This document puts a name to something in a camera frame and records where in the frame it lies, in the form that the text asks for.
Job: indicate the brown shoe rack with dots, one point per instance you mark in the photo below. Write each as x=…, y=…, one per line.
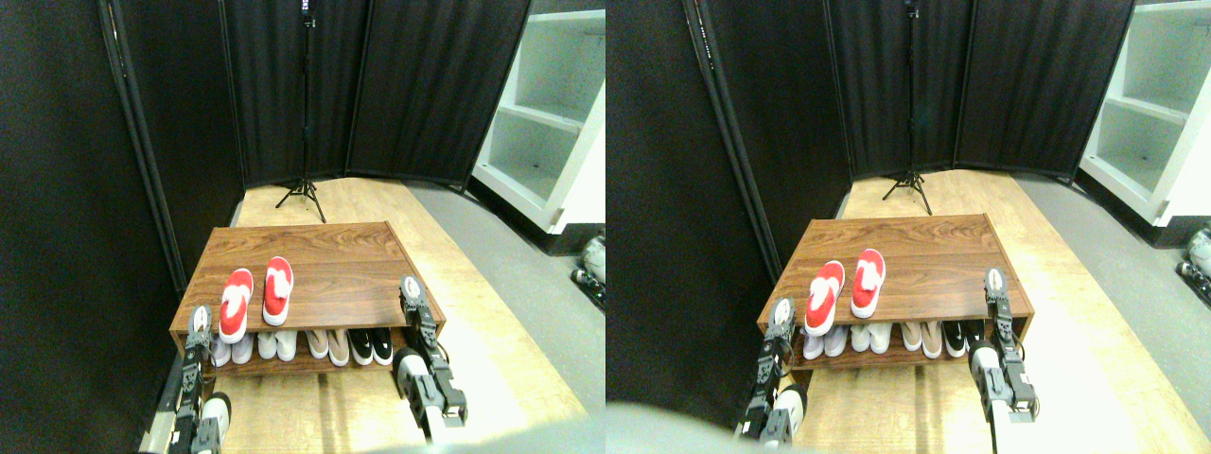
x=937, y=270
x=341, y=274

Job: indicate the black shoe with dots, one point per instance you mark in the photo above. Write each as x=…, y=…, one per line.
x=954, y=341
x=360, y=350
x=974, y=340
x=381, y=348

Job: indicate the grey and black device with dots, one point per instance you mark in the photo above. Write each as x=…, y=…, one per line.
x=1200, y=255
x=594, y=260

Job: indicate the lilac shoe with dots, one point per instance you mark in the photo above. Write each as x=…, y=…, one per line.
x=223, y=354
x=242, y=350
x=835, y=342
x=814, y=346

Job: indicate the white shoe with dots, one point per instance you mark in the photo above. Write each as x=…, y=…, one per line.
x=860, y=340
x=286, y=347
x=879, y=340
x=267, y=346

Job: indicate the red shoe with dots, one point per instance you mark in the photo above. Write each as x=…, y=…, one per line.
x=865, y=298
x=821, y=317
x=234, y=322
x=275, y=303

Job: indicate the black curtain stand pole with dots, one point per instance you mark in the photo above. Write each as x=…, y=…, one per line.
x=142, y=142
x=733, y=142

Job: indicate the black tripod stand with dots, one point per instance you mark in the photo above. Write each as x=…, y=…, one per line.
x=307, y=95
x=912, y=95

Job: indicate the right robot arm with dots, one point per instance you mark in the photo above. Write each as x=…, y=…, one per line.
x=437, y=402
x=1010, y=397

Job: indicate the beige shoe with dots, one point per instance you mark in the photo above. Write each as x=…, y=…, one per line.
x=317, y=344
x=932, y=342
x=910, y=338
x=338, y=350

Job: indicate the white shelf unit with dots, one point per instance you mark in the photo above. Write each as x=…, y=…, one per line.
x=530, y=142
x=1135, y=132

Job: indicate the grey curtain stand foot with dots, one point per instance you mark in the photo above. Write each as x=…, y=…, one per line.
x=159, y=421

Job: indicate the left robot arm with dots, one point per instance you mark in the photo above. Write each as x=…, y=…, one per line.
x=783, y=416
x=208, y=421

